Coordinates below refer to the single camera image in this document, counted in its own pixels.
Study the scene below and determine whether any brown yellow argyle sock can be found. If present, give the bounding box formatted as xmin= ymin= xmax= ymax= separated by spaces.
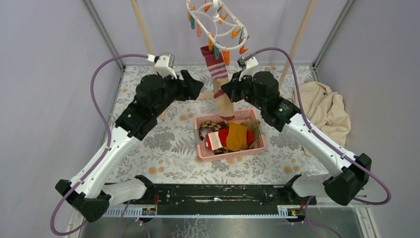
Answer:
xmin=198 ymin=120 xmax=230 ymax=155

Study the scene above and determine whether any beige maroon striped sock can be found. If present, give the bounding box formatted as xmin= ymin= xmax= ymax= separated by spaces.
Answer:
xmin=200 ymin=46 xmax=235 ymax=121

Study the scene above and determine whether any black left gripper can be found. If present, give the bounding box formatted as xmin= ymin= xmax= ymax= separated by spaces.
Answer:
xmin=151 ymin=69 xmax=203 ymax=118

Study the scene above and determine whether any wooden rack frame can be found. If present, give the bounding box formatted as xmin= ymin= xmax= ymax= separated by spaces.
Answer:
xmin=130 ymin=0 xmax=320 ymax=121

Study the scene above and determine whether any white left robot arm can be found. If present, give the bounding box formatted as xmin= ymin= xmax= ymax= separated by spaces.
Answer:
xmin=55 ymin=70 xmax=204 ymax=223

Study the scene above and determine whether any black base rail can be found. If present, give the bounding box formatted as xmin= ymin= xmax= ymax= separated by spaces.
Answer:
xmin=130 ymin=184 xmax=316 ymax=216

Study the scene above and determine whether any purple cable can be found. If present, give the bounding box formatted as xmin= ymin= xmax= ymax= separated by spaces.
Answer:
xmin=238 ymin=47 xmax=392 ymax=206
xmin=50 ymin=54 xmax=155 ymax=237

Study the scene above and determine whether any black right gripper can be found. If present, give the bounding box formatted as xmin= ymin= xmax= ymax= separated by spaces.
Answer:
xmin=221 ymin=70 xmax=265 ymax=111

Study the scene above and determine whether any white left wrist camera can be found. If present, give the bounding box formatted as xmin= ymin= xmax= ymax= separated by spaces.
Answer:
xmin=147 ymin=53 xmax=178 ymax=79

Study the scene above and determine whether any floral table mat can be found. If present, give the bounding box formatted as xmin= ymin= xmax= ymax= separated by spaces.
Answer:
xmin=107 ymin=65 xmax=328 ymax=184

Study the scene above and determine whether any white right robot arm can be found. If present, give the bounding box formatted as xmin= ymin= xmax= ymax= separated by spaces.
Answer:
xmin=221 ymin=71 xmax=371 ymax=206

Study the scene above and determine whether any pink basket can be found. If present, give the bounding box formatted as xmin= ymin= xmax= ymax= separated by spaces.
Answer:
xmin=194 ymin=109 xmax=267 ymax=162

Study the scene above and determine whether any beige cloth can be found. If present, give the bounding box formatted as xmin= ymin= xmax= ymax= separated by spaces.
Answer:
xmin=299 ymin=81 xmax=351 ymax=147

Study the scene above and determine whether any white round clip hanger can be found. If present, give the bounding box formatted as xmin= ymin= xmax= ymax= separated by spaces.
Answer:
xmin=185 ymin=0 xmax=250 ymax=66

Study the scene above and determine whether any tan ribbed sock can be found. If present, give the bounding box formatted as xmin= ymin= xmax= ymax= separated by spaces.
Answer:
xmin=241 ymin=120 xmax=261 ymax=147

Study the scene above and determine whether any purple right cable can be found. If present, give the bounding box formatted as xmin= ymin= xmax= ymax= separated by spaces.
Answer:
xmin=238 ymin=47 xmax=392 ymax=206

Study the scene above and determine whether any mustard yellow sock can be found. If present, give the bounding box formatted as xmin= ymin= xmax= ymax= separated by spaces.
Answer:
xmin=226 ymin=122 xmax=248 ymax=152

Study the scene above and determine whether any red sock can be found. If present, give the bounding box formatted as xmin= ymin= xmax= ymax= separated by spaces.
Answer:
xmin=205 ymin=127 xmax=254 ymax=152

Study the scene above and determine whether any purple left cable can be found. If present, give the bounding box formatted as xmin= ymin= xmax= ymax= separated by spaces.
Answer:
xmin=50 ymin=54 xmax=155 ymax=237

